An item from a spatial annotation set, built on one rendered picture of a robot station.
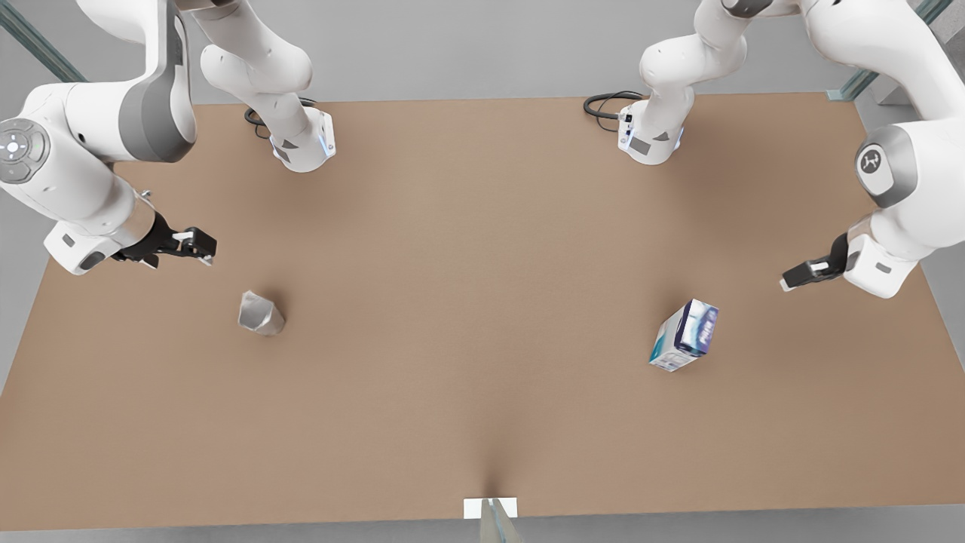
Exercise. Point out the silver frame post with foot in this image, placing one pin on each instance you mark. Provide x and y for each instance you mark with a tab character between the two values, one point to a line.
494	520

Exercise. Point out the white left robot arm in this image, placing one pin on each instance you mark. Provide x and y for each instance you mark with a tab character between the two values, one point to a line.
897	158

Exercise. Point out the grey faceted cup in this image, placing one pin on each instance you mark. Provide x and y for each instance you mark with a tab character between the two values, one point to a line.
260	314

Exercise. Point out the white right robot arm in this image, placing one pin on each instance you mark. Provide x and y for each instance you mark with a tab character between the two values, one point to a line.
90	143

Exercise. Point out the blue and white carton box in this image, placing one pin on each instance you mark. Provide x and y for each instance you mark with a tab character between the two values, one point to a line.
684	335

